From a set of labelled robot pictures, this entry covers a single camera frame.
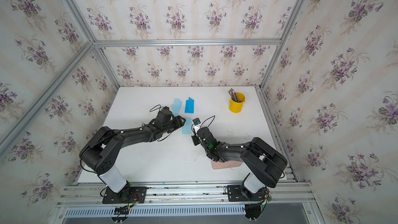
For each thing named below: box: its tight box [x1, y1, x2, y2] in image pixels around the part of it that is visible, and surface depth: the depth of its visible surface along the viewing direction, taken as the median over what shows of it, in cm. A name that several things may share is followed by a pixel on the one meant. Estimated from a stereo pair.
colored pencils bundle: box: [227, 88, 239, 103], surface depth 98 cm
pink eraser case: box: [210, 160, 243, 170], surface depth 83 cm
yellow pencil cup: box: [228, 92, 246, 114], surface depth 104 cm
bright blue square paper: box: [184, 96, 195, 115], surface depth 109 cm
